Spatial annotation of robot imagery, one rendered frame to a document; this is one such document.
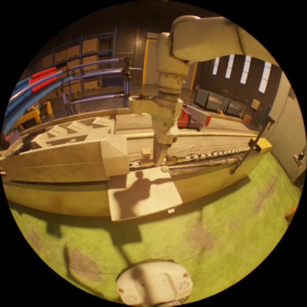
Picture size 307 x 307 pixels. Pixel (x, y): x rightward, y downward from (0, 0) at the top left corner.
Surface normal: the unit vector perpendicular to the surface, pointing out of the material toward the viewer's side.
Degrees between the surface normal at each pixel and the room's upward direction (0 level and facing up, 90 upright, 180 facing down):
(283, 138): 90
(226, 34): 116
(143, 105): 90
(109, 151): 54
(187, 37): 87
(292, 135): 90
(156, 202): 0
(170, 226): 0
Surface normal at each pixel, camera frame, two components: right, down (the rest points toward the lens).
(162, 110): -0.29, 0.65
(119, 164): 0.25, 0.42
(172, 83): -0.05, 0.70
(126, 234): 0.10, -0.72
